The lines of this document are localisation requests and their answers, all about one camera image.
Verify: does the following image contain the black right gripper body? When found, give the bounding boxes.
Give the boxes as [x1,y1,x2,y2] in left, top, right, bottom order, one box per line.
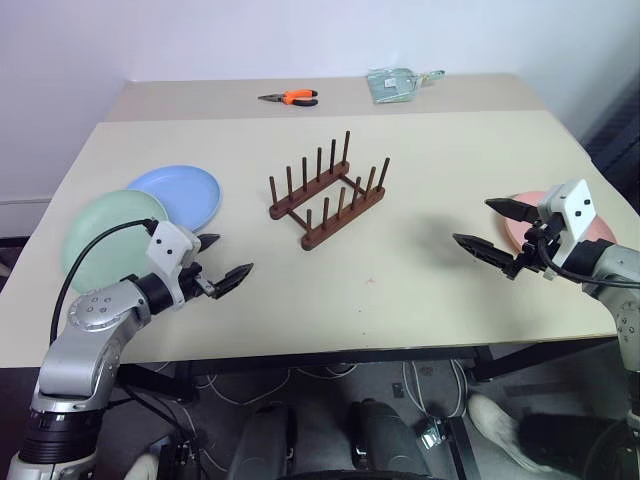
[501,213,567,282]

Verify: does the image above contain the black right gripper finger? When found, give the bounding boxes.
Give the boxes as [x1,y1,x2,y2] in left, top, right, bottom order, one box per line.
[484,197,540,225]
[451,232,515,275]

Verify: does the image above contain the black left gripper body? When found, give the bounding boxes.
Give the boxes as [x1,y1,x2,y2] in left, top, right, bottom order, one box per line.
[180,264,218,304]

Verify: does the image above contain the wooden dish rack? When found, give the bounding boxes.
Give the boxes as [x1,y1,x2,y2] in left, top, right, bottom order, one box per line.
[267,130,392,252]

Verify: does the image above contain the blue plate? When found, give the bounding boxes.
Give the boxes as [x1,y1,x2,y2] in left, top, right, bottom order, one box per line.
[125,165,223,234]

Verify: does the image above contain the red plate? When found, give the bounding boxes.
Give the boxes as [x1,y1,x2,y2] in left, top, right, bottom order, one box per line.
[501,190,616,257]

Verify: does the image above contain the green plate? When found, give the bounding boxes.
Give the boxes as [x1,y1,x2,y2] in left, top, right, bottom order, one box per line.
[61,189,170,296]

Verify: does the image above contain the dark fabric panel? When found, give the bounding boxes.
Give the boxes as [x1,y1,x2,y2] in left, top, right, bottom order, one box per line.
[573,63,640,177]

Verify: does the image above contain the dark rounded robot leg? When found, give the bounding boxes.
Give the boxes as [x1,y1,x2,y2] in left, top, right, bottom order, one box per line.
[348,398,432,480]
[232,403,297,480]

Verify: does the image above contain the white shoe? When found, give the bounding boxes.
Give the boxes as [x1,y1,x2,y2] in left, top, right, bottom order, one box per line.
[466,392,551,475]

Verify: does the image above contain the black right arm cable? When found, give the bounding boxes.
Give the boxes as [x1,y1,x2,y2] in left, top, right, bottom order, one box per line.
[541,238,640,290]

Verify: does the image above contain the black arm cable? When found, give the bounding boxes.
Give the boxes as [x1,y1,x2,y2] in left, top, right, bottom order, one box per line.
[49,217,156,347]
[541,238,640,290]

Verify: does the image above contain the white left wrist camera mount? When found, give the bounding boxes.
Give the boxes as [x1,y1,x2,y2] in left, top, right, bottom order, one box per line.
[145,219,202,307]

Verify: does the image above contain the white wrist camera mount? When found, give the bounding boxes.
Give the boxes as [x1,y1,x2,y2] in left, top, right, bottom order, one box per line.
[536,178,597,281]
[145,219,202,307]

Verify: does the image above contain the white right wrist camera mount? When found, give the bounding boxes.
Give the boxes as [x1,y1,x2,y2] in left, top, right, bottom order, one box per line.
[536,178,597,281]

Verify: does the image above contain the black metal table frame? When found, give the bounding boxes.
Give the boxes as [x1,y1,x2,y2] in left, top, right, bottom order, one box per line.
[116,343,502,402]

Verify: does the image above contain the white floor cable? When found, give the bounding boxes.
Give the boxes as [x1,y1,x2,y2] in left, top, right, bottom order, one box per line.
[401,358,470,420]
[197,366,302,410]

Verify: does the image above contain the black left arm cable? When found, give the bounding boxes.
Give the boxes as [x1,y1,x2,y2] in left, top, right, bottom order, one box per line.
[49,217,156,347]

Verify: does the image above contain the orange handled pliers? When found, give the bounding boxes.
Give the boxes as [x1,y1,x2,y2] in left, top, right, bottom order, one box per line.
[257,88,320,108]

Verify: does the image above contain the small metal bracket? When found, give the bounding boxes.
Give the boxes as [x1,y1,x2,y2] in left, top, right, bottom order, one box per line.
[413,418,447,452]

